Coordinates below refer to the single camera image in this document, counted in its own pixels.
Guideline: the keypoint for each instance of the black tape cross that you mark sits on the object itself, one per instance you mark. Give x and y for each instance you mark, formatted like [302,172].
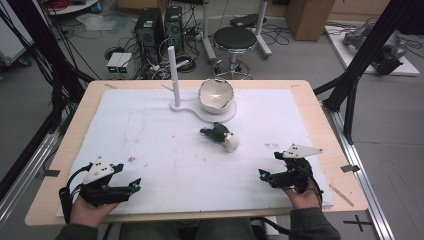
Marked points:
[357,222]

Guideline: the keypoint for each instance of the grey tape piece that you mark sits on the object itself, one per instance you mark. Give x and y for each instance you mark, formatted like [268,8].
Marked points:
[51,173]
[350,168]

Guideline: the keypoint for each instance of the round white table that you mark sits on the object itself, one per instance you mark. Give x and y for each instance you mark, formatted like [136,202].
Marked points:
[73,8]

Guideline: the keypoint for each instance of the white floor platform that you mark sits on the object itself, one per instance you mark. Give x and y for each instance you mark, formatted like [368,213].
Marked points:
[343,55]

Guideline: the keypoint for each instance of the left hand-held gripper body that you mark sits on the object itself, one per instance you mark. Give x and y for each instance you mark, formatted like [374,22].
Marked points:
[100,191]

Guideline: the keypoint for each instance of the white eggshell bowl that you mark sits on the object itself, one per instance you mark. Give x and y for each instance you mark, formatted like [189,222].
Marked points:
[215,95]

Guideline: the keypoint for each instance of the grey device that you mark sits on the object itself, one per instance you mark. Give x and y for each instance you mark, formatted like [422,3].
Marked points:
[356,35]

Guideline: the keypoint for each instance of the black round stool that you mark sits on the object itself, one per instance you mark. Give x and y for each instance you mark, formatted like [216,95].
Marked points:
[235,38]

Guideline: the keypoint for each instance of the white foam mat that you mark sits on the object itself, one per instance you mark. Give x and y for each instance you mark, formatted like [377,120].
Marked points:
[166,160]

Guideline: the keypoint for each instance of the black device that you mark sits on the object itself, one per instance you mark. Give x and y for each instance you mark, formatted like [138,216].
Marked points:
[388,58]

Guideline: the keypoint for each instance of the black metal frame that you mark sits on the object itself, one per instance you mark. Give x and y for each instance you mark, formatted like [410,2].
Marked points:
[56,80]
[363,56]

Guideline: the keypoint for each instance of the black computer tower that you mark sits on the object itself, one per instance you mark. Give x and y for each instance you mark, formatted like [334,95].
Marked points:
[148,33]
[174,28]

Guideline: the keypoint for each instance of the aluminium rail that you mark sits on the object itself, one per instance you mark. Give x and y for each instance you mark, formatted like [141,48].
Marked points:
[26,173]
[363,186]

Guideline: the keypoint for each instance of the person's left hand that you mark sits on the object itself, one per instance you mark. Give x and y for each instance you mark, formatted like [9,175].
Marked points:
[88,213]

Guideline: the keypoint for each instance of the dark figurine with white base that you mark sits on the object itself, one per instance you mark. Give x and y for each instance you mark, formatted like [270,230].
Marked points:
[221,135]

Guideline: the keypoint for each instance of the clear plastic sheet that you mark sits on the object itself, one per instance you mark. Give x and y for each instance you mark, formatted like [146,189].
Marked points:
[100,21]

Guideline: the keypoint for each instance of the white power supply box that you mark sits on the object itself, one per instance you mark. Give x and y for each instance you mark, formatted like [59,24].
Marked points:
[125,62]
[113,61]

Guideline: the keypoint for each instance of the thin wooden stick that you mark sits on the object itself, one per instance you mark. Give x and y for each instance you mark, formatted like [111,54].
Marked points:
[341,195]

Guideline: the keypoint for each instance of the white table leg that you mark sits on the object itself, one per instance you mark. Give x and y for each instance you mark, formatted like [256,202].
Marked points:
[208,36]
[261,33]

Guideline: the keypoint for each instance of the person's legs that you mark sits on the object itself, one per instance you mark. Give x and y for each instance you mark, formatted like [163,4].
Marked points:
[186,230]

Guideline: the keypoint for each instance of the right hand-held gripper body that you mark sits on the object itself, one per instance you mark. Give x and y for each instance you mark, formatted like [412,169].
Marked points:
[293,173]

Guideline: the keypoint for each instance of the white stand with post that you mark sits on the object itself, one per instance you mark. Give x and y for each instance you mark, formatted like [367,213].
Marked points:
[174,76]

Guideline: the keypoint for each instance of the brown cardboard box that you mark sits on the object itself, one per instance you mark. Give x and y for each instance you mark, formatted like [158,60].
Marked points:
[310,18]

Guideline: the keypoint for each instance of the person's right hand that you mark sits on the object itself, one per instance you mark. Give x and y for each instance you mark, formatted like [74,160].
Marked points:
[305,199]

